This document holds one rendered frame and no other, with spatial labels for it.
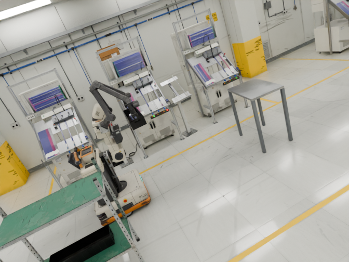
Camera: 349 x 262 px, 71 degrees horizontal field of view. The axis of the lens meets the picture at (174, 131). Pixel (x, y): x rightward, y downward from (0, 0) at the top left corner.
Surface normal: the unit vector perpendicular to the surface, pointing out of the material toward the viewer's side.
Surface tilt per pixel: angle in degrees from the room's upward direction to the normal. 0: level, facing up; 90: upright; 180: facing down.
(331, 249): 0
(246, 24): 90
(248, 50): 90
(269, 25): 90
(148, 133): 90
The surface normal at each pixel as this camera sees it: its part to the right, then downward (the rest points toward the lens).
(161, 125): 0.34, 0.28
